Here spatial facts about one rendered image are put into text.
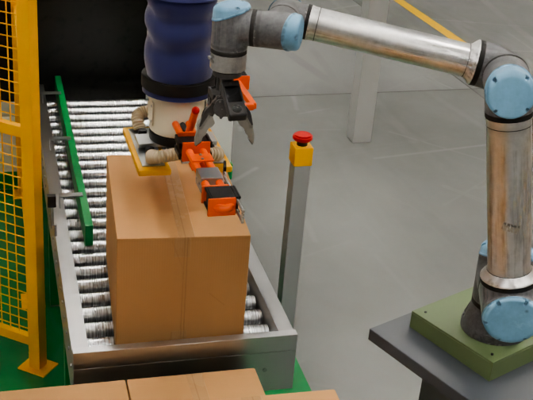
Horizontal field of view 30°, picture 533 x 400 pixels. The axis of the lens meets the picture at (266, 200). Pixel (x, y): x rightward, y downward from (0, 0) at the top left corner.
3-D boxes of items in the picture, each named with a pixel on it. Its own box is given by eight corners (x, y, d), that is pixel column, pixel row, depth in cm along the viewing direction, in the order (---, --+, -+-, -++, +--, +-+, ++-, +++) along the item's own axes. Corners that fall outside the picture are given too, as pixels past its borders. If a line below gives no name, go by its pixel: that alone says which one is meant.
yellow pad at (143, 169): (122, 132, 327) (122, 118, 325) (152, 131, 330) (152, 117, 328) (138, 177, 298) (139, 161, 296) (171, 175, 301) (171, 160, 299)
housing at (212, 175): (193, 182, 275) (194, 167, 273) (217, 181, 277) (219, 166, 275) (199, 193, 269) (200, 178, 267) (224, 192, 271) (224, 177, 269)
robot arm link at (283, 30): (306, 7, 245) (256, 1, 246) (302, 19, 235) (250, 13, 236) (303, 44, 249) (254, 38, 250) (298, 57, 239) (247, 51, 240)
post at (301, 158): (268, 371, 397) (289, 140, 353) (285, 369, 399) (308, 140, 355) (273, 381, 392) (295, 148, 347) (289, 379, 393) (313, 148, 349)
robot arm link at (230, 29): (251, 9, 235) (208, 5, 236) (247, 60, 241) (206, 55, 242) (255, -1, 244) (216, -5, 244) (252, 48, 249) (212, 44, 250)
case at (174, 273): (105, 255, 361) (106, 154, 343) (215, 251, 369) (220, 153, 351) (115, 351, 309) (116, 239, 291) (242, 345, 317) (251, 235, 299)
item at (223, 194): (201, 201, 263) (201, 185, 261) (228, 200, 265) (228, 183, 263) (207, 217, 256) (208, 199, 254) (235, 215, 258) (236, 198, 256)
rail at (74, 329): (33, 119, 506) (32, 84, 497) (44, 119, 507) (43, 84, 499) (71, 402, 307) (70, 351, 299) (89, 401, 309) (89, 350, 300)
